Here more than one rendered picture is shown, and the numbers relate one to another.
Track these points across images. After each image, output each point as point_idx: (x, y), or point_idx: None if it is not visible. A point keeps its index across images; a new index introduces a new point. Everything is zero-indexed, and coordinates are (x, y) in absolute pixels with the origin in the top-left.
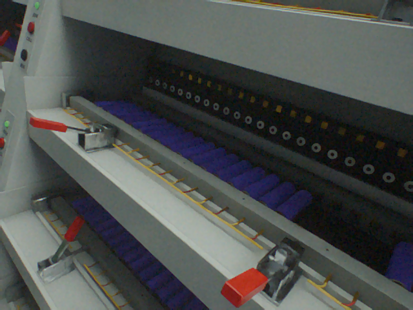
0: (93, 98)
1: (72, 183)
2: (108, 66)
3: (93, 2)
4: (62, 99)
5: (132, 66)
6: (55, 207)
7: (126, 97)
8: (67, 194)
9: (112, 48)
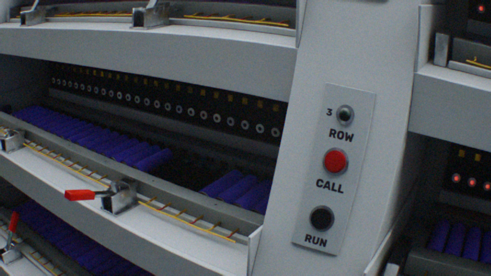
0: (10, 110)
1: (9, 195)
2: (19, 79)
3: (2, 39)
4: None
5: (38, 72)
6: (0, 215)
7: (37, 102)
8: (7, 206)
9: (21, 62)
